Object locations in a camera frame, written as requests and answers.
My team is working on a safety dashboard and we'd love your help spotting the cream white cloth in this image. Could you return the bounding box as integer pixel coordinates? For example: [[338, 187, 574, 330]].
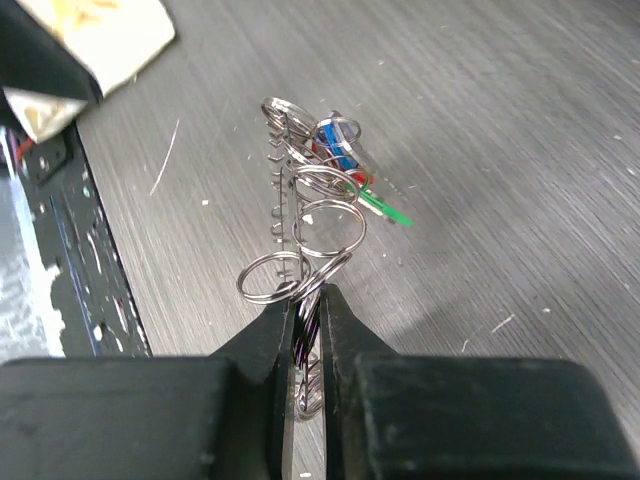
[[1, 1, 176, 143]]

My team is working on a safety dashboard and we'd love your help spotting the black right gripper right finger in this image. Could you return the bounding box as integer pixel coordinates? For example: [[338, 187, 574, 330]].
[[319, 284, 639, 479]]

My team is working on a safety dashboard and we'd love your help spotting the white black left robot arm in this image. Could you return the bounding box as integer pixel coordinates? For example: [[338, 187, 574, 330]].
[[1, 0, 103, 104]]

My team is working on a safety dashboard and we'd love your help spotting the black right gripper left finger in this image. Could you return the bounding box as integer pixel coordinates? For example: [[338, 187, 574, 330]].
[[1, 301, 293, 479]]

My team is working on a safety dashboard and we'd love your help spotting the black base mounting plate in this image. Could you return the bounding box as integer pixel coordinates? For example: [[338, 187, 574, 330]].
[[1, 126, 151, 361]]

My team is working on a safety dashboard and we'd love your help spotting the green key tag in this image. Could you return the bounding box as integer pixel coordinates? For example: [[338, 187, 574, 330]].
[[358, 190, 413, 227]]

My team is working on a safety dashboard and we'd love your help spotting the blue key tag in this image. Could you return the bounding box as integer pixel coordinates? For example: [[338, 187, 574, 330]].
[[316, 115, 362, 170]]

